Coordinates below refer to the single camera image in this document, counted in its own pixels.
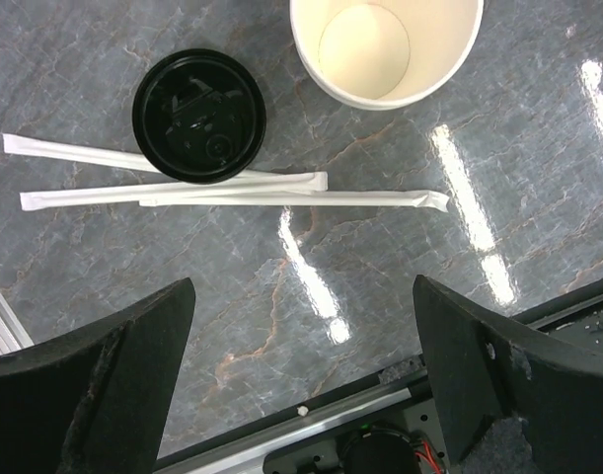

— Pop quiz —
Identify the black plastic cup lid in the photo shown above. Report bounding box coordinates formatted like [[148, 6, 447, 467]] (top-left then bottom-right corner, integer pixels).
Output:
[[131, 48, 267, 185]]

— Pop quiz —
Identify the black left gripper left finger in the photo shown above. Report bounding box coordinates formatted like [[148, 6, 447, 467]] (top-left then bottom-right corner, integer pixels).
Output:
[[0, 278, 195, 473]]

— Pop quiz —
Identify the wrapped straw middle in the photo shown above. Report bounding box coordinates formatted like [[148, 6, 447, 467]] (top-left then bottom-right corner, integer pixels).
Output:
[[20, 172, 328, 211]]

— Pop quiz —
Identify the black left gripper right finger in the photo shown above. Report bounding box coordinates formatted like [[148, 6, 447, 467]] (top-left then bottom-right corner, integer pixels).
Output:
[[413, 276, 603, 473]]

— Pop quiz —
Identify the paper cup near tray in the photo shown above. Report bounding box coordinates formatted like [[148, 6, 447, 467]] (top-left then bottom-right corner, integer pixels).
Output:
[[289, 0, 485, 111]]

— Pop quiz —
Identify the aluminium frame rail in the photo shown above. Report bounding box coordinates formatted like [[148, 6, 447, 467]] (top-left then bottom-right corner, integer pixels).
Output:
[[0, 292, 34, 356]]

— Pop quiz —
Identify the wrapped straw upper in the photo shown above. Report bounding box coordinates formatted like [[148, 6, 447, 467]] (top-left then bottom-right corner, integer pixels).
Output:
[[2, 133, 160, 174]]

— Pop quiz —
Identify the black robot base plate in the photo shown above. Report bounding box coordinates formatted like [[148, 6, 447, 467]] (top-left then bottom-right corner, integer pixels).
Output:
[[152, 274, 603, 474]]

